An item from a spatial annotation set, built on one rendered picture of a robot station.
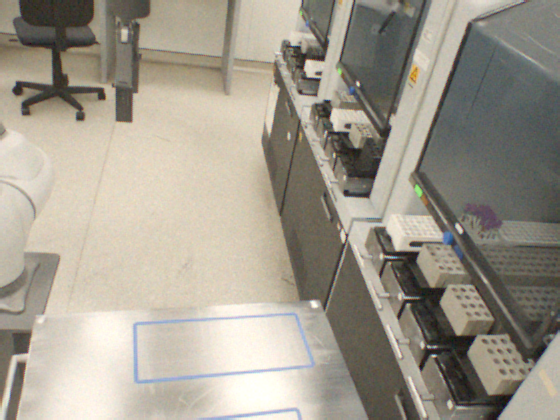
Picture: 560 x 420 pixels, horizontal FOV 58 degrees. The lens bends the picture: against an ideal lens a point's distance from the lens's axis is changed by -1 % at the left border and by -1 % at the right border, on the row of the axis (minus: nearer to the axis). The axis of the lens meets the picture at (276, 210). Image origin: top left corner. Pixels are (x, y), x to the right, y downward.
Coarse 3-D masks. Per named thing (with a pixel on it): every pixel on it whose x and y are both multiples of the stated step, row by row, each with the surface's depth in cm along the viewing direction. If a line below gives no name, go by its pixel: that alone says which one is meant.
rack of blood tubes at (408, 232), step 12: (396, 216) 144; (408, 216) 145; (420, 216) 145; (396, 228) 139; (408, 228) 140; (420, 228) 140; (432, 228) 142; (396, 240) 139; (408, 240) 137; (420, 240) 138; (432, 240) 138
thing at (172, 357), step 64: (64, 320) 100; (128, 320) 103; (192, 320) 106; (256, 320) 109; (320, 320) 112; (64, 384) 89; (128, 384) 91; (192, 384) 93; (256, 384) 96; (320, 384) 98
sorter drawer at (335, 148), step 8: (336, 136) 191; (328, 144) 191; (336, 144) 185; (328, 152) 190; (336, 152) 183; (344, 152) 182; (352, 152) 183; (320, 160) 187; (328, 160) 189; (336, 160) 183
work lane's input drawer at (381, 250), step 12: (372, 228) 147; (384, 228) 146; (372, 240) 146; (384, 240) 141; (372, 252) 145; (384, 252) 139; (396, 252) 138; (408, 252) 139; (360, 264) 142; (384, 264) 138
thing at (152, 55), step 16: (0, 32) 420; (32, 48) 429; (80, 48) 437; (96, 48) 439; (144, 48) 444; (192, 64) 457; (208, 64) 461; (240, 64) 465; (256, 64) 467; (272, 64) 469
